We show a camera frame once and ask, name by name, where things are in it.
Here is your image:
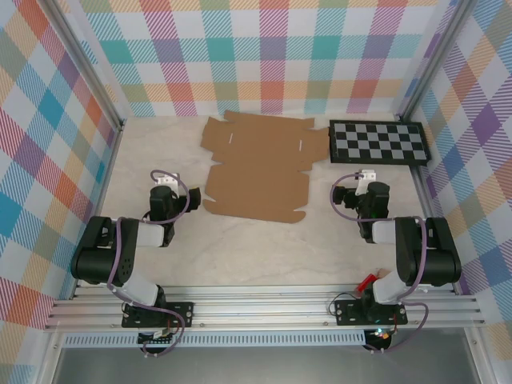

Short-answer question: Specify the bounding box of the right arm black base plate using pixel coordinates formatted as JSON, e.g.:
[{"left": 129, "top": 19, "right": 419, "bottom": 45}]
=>
[{"left": 334, "top": 299, "right": 409, "bottom": 326}]

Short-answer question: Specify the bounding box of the aluminium corner post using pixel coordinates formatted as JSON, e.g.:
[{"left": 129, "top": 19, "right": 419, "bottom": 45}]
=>
[
  {"left": 39, "top": 0, "right": 125, "bottom": 131},
  {"left": 398, "top": 0, "right": 477, "bottom": 121}
]

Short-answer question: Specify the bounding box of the red plastic object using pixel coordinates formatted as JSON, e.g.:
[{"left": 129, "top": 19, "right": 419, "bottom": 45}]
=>
[{"left": 357, "top": 273, "right": 379, "bottom": 292}]

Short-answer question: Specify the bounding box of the small lit circuit board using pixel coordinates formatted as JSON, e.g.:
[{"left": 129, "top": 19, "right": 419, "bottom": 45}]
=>
[{"left": 366, "top": 326, "right": 392, "bottom": 344}]

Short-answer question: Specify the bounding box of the brown cardboard box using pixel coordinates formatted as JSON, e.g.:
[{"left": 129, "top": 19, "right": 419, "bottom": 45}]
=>
[{"left": 201, "top": 110, "right": 330, "bottom": 224}]

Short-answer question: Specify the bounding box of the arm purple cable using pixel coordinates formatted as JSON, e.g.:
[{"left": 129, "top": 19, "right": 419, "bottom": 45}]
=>
[
  {"left": 106, "top": 170, "right": 190, "bottom": 358},
  {"left": 330, "top": 172, "right": 430, "bottom": 354}
]

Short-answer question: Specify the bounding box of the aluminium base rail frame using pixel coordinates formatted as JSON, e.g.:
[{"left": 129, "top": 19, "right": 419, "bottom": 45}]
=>
[{"left": 43, "top": 284, "right": 487, "bottom": 331}]

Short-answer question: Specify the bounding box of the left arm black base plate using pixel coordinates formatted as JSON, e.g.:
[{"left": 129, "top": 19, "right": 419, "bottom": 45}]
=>
[{"left": 122, "top": 302, "right": 195, "bottom": 329}]

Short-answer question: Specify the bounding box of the small green circuit board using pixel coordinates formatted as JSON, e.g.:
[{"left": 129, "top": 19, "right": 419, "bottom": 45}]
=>
[{"left": 138, "top": 328, "right": 178, "bottom": 346}]

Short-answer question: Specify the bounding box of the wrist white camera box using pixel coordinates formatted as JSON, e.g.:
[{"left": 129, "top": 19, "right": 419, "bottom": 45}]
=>
[
  {"left": 358, "top": 170, "right": 378, "bottom": 193},
  {"left": 154, "top": 172, "right": 180, "bottom": 188}
]

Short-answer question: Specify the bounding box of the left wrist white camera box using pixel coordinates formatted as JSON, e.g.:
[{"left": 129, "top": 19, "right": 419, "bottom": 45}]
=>
[{"left": 154, "top": 172, "right": 180, "bottom": 188}]

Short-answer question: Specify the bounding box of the grey metal panel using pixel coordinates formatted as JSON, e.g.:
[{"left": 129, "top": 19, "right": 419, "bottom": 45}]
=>
[{"left": 51, "top": 346, "right": 479, "bottom": 384}]

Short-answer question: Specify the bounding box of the slotted white cable duct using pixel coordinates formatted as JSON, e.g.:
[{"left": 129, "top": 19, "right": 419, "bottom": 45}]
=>
[{"left": 63, "top": 334, "right": 367, "bottom": 348}]

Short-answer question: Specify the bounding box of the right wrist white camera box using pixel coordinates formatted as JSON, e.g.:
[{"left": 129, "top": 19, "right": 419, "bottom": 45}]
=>
[{"left": 358, "top": 170, "right": 378, "bottom": 193}]

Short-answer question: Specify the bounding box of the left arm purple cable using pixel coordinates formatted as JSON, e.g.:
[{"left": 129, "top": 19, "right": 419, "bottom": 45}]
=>
[{"left": 106, "top": 170, "right": 190, "bottom": 358}]

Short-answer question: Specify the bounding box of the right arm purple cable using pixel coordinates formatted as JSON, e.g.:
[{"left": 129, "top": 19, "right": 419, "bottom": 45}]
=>
[{"left": 330, "top": 172, "right": 430, "bottom": 354}]

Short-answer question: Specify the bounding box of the black grey chessboard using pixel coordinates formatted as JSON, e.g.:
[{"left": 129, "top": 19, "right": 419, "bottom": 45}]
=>
[{"left": 328, "top": 118, "right": 431, "bottom": 164}]

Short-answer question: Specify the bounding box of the thin black wire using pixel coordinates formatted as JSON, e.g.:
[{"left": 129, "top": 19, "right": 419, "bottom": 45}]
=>
[{"left": 327, "top": 294, "right": 363, "bottom": 318}]

